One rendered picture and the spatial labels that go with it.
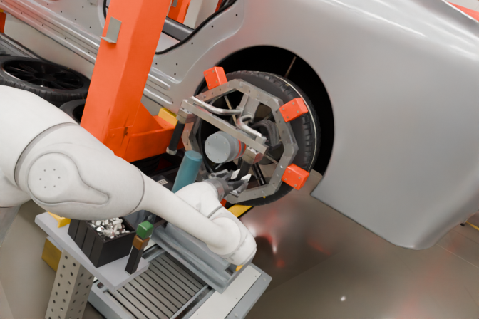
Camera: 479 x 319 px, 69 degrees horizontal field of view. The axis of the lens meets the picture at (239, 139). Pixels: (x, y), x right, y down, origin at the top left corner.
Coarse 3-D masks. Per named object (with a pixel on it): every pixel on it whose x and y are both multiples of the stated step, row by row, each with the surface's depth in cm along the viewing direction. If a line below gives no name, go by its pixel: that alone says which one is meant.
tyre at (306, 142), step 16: (256, 80) 160; (272, 80) 157; (288, 80) 172; (288, 96) 154; (304, 96) 168; (304, 128) 153; (320, 128) 171; (304, 144) 154; (320, 144) 172; (304, 160) 155; (288, 192) 162
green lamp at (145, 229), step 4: (140, 224) 116; (144, 224) 116; (148, 224) 117; (152, 224) 118; (140, 228) 115; (144, 228) 115; (148, 228) 116; (152, 228) 117; (136, 232) 117; (140, 232) 116; (144, 232) 115; (148, 232) 116; (144, 236) 115
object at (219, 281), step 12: (156, 228) 195; (156, 240) 194; (168, 240) 190; (168, 252) 191; (180, 252) 187; (192, 252) 190; (192, 264) 184; (204, 264) 186; (204, 276) 182; (216, 276) 178; (228, 276) 182; (216, 288) 180
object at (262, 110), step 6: (258, 108) 184; (264, 108) 183; (270, 108) 181; (258, 114) 185; (264, 114) 183; (258, 120) 185; (270, 120) 182; (264, 132) 180; (282, 144) 181; (270, 150) 185; (276, 150) 183; (282, 150) 182; (276, 156) 184; (258, 162) 189; (264, 162) 187; (270, 162) 186
